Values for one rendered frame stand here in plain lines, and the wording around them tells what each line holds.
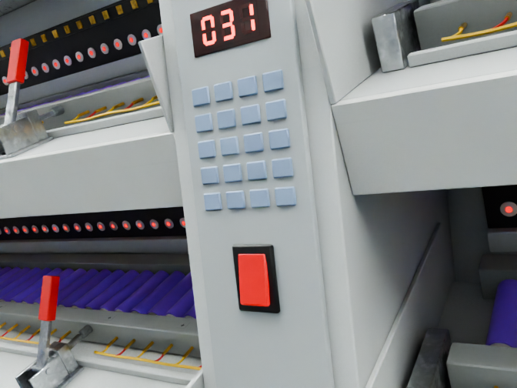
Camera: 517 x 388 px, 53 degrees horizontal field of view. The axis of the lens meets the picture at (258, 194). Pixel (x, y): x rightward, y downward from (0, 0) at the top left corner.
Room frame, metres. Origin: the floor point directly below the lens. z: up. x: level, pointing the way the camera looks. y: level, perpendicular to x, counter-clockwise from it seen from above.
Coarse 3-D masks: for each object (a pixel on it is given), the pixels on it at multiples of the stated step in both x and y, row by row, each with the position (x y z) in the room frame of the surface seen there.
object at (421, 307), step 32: (512, 192) 0.34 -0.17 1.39; (512, 224) 0.35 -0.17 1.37; (512, 256) 0.35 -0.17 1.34; (416, 288) 0.31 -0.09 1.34; (448, 288) 0.37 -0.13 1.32; (480, 288) 0.36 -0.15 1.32; (512, 288) 0.32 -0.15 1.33; (416, 320) 0.30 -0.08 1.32; (448, 320) 0.34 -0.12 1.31; (480, 320) 0.33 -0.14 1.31; (512, 320) 0.30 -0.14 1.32; (384, 352) 0.26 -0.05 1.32; (416, 352) 0.30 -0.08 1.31; (448, 352) 0.29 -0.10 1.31; (480, 352) 0.27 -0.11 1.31; (512, 352) 0.27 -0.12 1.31; (384, 384) 0.25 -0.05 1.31; (416, 384) 0.26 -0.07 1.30; (448, 384) 0.28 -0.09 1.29; (480, 384) 0.27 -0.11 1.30; (512, 384) 0.26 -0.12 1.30
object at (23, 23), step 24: (48, 0) 0.65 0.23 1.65; (72, 0) 0.62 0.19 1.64; (96, 0) 0.60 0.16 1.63; (120, 0) 0.58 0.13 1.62; (432, 0) 0.40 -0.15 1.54; (0, 24) 0.71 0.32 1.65; (24, 24) 0.68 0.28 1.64; (48, 24) 0.65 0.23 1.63; (456, 192) 0.40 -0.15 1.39; (480, 192) 0.39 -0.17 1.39; (456, 216) 0.40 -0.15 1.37; (480, 216) 0.39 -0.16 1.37; (456, 240) 0.40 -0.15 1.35; (480, 240) 0.39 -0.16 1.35; (456, 264) 0.40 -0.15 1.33
